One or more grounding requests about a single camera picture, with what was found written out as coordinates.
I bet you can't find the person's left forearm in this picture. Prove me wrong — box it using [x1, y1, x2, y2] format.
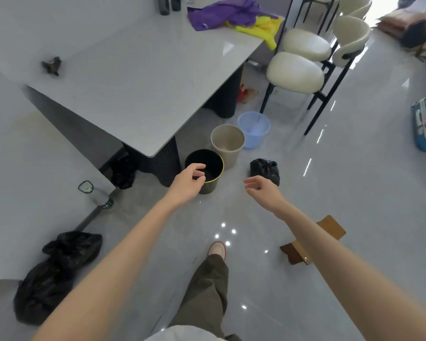
[32, 195, 181, 341]

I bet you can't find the person's left hand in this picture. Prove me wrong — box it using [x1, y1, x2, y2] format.
[167, 163, 206, 210]

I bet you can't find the black bin with gold rim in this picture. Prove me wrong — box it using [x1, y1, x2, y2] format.
[184, 149, 225, 195]

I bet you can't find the beige plastic bin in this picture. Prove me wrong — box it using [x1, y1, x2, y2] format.
[210, 124, 246, 170]

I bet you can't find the person's white shirt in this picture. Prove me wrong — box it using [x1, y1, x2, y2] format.
[143, 324, 228, 341]

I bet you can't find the small dark clip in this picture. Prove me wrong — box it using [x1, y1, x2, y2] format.
[41, 56, 62, 76]

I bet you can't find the yellow cloth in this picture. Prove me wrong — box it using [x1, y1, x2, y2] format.
[226, 16, 283, 51]

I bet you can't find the person's left pink shoe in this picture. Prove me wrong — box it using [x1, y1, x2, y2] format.
[207, 241, 227, 261]

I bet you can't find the person's right hand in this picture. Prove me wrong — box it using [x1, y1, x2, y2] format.
[243, 175, 288, 214]

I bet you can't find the brown wooden stool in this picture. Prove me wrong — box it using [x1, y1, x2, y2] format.
[279, 215, 347, 266]

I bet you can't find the purple cloth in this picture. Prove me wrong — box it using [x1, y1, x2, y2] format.
[187, 0, 281, 31]

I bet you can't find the person's right forearm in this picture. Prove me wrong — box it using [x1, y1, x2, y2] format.
[275, 202, 426, 341]

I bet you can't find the large clear water bottle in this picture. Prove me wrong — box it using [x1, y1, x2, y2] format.
[78, 180, 115, 211]

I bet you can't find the black garbage bag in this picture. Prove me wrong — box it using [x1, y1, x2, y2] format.
[249, 158, 281, 187]
[42, 230, 104, 271]
[13, 259, 75, 325]

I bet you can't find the small crumpled black bag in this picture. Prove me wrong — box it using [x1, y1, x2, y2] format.
[110, 154, 139, 190]

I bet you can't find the blue mesh plastic bin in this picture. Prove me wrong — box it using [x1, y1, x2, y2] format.
[237, 111, 271, 150]

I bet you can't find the person's left leg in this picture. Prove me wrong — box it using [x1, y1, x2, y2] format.
[169, 253, 230, 340]

